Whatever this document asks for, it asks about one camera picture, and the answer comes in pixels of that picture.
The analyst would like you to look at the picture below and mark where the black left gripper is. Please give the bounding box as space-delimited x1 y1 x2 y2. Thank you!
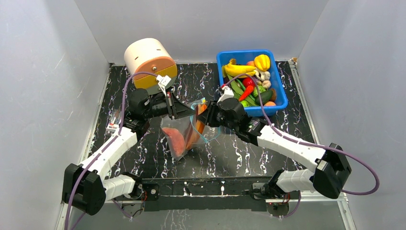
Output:
143 92 196 120

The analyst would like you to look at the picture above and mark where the clear zip top bag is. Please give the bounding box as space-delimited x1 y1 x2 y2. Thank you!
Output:
160 98 221 161

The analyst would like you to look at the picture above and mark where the green watermelon slice toy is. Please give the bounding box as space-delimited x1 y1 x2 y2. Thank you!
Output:
162 127 186 159

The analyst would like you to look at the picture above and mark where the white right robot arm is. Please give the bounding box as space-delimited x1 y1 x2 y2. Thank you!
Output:
197 98 351 199

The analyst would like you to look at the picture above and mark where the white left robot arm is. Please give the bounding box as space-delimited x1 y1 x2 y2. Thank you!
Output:
62 89 195 215

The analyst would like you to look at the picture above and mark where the green leaf vegetable toy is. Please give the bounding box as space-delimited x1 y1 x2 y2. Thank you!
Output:
226 74 259 107

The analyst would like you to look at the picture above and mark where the red chili pepper toy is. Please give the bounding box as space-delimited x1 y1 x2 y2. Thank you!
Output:
238 86 254 102

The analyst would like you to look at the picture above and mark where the yellow banana bunch toy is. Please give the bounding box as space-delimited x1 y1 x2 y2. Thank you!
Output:
222 58 256 77

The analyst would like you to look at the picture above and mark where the red tomato toy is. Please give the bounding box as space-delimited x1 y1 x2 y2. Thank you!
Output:
242 77 256 88

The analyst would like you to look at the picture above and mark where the round pastel drawer cabinet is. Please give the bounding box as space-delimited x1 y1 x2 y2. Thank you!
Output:
124 38 178 95

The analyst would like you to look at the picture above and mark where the blue plastic bin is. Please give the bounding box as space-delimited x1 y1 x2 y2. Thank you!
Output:
216 49 288 115

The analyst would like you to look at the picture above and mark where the green custard apple toy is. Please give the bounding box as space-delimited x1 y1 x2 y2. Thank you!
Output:
252 85 266 97

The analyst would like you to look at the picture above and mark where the dark green cucumber toy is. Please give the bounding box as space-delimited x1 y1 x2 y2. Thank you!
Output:
255 90 274 105

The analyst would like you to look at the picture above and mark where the marker pen pack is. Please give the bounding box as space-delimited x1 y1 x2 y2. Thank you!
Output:
105 109 121 135

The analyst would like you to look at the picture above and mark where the orange round fruit toy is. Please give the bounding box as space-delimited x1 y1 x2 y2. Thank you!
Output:
264 101 276 107

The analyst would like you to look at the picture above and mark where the white garlic bulb toy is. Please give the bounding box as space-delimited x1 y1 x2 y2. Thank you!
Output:
262 80 271 89

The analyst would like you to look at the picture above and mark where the white mushroom toy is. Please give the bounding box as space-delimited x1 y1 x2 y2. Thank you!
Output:
255 70 271 82

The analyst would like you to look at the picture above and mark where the brown potato toy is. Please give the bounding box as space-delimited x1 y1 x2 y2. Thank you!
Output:
270 88 277 102

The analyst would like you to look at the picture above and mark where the yellow bell pepper toy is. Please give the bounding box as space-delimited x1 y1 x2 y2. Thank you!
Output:
254 54 271 72

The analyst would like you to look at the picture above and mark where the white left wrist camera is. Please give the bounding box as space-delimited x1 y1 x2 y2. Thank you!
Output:
156 75 173 97

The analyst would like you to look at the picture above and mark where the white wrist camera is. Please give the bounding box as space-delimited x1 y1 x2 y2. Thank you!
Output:
217 85 234 103
156 75 173 97

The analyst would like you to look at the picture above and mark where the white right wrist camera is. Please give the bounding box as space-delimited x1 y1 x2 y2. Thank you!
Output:
217 85 234 103

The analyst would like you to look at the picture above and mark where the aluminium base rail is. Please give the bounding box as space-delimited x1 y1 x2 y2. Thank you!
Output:
62 179 356 230

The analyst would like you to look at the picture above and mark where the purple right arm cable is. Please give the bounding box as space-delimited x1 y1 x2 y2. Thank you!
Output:
222 73 380 196

